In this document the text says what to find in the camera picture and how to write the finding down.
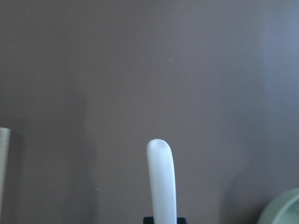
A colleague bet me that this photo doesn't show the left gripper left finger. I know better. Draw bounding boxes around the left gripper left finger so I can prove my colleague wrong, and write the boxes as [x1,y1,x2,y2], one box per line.
[143,217,154,224]

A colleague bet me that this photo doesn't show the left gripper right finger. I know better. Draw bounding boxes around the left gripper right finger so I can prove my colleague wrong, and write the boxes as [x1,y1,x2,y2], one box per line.
[177,217,186,224]

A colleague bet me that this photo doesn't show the white ceramic spoon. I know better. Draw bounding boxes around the white ceramic spoon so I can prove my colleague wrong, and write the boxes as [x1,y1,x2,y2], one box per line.
[147,139,177,224]

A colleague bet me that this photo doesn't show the green bowl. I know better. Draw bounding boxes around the green bowl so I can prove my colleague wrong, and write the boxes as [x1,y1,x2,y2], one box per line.
[257,188,299,224]

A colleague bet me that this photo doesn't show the bamboo cutting board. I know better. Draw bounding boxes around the bamboo cutting board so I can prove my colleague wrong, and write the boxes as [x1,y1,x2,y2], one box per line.
[0,127,11,208]

